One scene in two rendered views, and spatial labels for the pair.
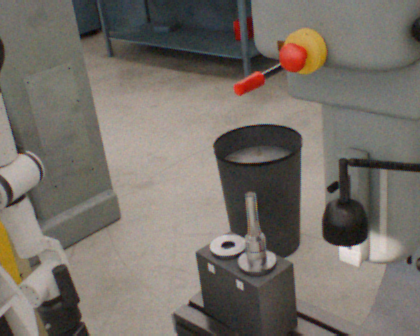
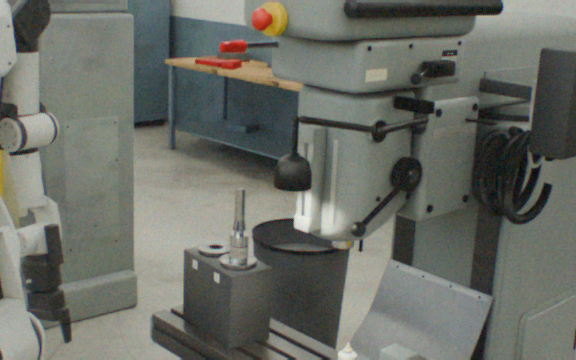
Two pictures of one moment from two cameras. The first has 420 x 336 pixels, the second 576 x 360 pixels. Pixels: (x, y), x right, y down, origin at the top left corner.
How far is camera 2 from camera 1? 0.71 m
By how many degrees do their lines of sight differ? 12
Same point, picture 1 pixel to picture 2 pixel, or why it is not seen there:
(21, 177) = (37, 128)
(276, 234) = not seen: hidden behind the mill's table
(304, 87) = (282, 66)
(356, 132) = (319, 110)
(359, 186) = (314, 154)
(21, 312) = (9, 240)
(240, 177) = (274, 265)
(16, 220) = (23, 169)
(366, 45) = (312, 15)
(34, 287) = (25, 235)
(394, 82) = (342, 60)
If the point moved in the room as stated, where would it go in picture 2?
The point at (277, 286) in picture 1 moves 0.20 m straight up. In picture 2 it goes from (252, 285) to (254, 204)
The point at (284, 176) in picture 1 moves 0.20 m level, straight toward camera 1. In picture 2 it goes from (324, 273) to (319, 290)
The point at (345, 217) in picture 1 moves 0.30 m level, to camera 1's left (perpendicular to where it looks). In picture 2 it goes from (290, 164) to (128, 157)
